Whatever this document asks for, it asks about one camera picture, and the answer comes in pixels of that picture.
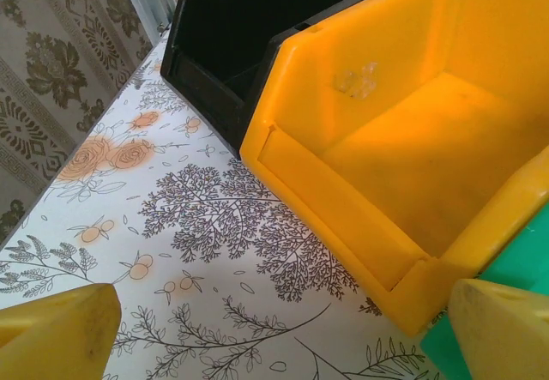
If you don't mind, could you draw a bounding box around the yellow plastic bin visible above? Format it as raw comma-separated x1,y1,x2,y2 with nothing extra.
238,0,549,338

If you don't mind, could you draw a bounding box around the green plastic bin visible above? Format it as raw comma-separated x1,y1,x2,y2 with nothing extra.
419,202,549,380

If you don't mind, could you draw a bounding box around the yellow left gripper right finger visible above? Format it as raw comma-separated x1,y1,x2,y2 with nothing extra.
447,277,549,380

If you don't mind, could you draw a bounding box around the floral patterned tablecloth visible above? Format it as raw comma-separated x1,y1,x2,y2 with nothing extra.
0,23,443,380

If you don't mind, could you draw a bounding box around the black plastic bin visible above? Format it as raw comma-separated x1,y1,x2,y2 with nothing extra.
160,0,419,152

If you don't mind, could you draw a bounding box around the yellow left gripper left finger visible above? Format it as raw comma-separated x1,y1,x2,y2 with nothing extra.
0,282,122,380

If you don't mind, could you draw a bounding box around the clear tape scrap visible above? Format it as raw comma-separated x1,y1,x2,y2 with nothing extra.
333,63,382,100

